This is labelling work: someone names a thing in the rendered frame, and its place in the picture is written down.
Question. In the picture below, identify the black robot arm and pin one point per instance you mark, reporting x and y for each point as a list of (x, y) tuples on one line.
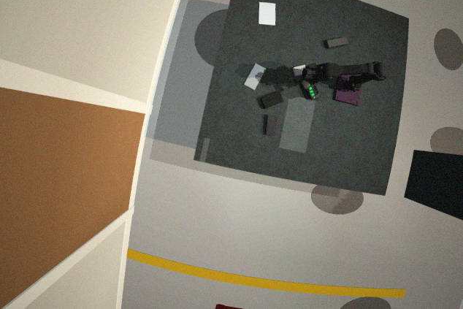
[(329, 71)]

